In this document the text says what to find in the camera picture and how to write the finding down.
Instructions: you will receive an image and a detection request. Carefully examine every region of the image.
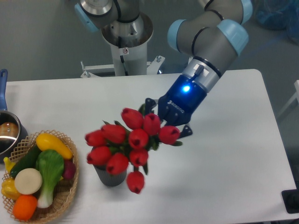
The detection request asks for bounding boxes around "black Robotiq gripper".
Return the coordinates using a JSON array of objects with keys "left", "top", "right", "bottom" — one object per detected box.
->
[{"left": 144, "top": 75, "right": 207, "bottom": 138}]

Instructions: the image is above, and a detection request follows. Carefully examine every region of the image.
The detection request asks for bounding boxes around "red tulip bouquet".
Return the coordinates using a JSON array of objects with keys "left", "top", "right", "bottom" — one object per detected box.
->
[{"left": 85, "top": 105, "right": 182, "bottom": 194}]

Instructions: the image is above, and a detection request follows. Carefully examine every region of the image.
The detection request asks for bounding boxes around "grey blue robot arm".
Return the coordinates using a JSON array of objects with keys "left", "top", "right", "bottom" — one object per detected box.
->
[{"left": 74, "top": 0, "right": 253, "bottom": 138}]

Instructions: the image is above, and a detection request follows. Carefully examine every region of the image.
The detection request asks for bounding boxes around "dark grey ribbed vase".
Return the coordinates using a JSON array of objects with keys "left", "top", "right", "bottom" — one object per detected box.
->
[{"left": 93, "top": 165, "right": 127, "bottom": 187}]

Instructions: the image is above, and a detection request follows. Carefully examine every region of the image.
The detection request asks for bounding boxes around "red radish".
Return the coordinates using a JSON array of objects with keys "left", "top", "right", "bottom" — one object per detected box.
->
[{"left": 62, "top": 160, "right": 76, "bottom": 180}]

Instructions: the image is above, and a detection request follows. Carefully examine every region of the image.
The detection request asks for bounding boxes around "yellow squash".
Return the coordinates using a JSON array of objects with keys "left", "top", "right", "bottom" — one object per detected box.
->
[{"left": 36, "top": 133, "right": 73, "bottom": 160}]

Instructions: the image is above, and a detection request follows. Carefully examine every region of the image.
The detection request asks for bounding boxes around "green bok choy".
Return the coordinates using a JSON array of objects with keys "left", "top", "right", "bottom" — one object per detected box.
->
[{"left": 36, "top": 149, "right": 64, "bottom": 209}]

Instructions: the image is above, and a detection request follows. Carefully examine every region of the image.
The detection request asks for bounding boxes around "woven wicker basket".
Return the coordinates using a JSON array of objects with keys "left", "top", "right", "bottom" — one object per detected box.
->
[{"left": 1, "top": 130, "right": 79, "bottom": 224}]

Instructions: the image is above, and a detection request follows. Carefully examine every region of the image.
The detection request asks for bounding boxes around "dark green cucumber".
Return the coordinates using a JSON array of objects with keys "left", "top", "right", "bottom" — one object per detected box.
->
[{"left": 9, "top": 145, "right": 42, "bottom": 178}]

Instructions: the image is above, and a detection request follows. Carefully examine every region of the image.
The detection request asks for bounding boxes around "black device at table edge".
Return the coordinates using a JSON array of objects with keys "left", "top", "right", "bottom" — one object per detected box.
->
[{"left": 281, "top": 189, "right": 299, "bottom": 214}]

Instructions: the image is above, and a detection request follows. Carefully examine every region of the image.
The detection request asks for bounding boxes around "blue plastic bag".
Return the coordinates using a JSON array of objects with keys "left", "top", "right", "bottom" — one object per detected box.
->
[{"left": 254, "top": 0, "right": 299, "bottom": 44}]

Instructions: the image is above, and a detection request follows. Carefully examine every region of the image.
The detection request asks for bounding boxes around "white round radish slice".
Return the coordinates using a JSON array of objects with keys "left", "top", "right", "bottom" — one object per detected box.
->
[{"left": 14, "top": 168, "right": 43, "bottom": 195}]

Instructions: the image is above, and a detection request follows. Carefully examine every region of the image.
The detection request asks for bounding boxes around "yellow banana tip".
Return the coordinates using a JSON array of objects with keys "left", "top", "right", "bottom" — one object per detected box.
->
[{"left": 3, "top": 157, "right": 15, "bottom": 173}]

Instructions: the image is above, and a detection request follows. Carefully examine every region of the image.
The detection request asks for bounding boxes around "orange fruit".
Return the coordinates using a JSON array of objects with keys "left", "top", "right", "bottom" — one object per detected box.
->
[{"left": 12, "top": 195, "right": 37, "bottom": 221}]

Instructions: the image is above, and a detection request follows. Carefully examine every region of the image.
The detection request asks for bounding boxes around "yellow bell pepper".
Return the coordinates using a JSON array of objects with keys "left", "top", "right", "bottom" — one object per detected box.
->
[{"left": 1, "top": 177, "right": 21, "bottom": 200}]

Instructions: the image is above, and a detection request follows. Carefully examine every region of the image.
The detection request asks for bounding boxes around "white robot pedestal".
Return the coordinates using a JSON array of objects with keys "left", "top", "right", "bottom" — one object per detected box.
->
[{"left": 80, "top": 14, "right": 194, "bottom": 78}]

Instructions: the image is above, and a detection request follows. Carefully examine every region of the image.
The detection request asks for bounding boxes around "white furniture frame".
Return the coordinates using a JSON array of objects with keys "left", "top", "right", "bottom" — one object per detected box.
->
[{"left": 277, "top": 80, "right": 299, "bottom": 122}]

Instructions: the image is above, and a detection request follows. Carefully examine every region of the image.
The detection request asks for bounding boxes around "blue handled saucepan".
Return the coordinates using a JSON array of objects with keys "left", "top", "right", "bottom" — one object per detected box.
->
[{"left": 0, "top": 69, "right": 28, "bottom": 164}]

